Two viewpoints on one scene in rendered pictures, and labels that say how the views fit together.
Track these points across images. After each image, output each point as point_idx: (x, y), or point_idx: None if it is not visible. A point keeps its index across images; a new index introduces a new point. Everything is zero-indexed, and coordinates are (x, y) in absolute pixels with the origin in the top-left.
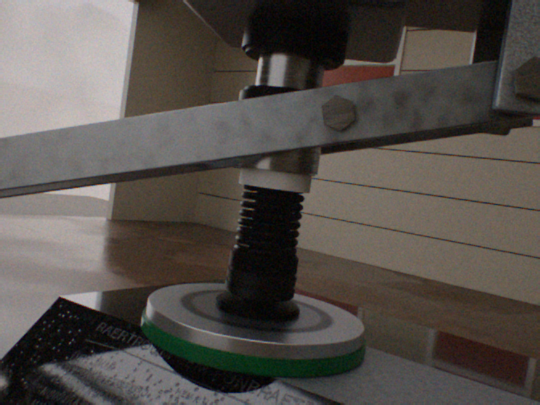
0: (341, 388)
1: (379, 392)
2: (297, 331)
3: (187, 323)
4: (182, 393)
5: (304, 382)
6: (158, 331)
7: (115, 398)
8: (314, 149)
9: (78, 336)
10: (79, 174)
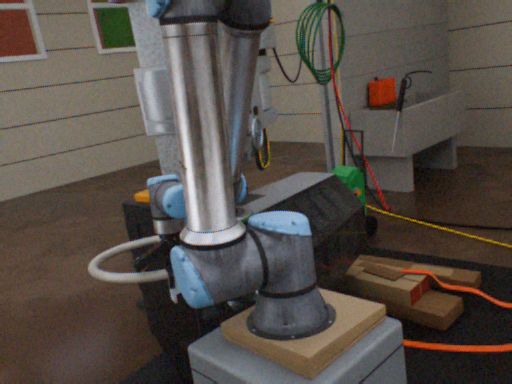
0: (254, 211)
1: (255, 209)
2: (242, 209)
3: (244, 215)
4: (248, 226)
5: (253, 213)
6: (241, 220)
7: None
8: None
9: None
10: None
